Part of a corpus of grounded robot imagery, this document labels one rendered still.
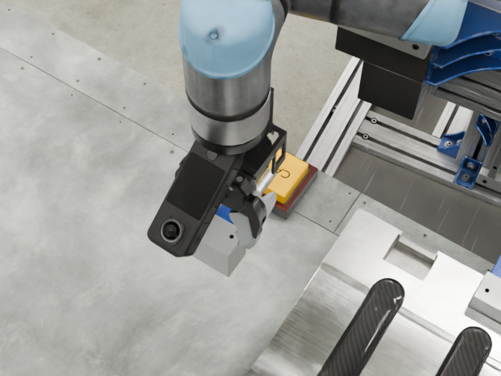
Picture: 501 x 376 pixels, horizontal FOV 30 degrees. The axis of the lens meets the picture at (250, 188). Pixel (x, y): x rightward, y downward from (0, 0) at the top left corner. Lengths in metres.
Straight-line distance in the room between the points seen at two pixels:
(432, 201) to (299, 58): 0.62
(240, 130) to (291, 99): 1.48
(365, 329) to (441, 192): 0.92
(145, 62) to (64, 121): 1.08
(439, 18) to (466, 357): 0.42
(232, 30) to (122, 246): 0.53
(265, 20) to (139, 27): 1.72
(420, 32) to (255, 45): 0.15
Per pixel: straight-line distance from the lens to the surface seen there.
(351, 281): 1.08
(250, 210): 0.93
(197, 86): 0.78
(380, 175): 1.95
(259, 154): 0.91
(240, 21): 0.73
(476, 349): 1.07
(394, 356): 1.05
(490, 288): 1.07
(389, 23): 0.81
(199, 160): 0.87
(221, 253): 1.01
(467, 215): 1.93
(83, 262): 1.19
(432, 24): 0.80
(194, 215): 0.87
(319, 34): 2.43
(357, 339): 1.06
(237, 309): 1.15
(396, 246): 1.13
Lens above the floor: 1.86
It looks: 60 degrees down
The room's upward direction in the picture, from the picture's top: 1 degrees clockwise
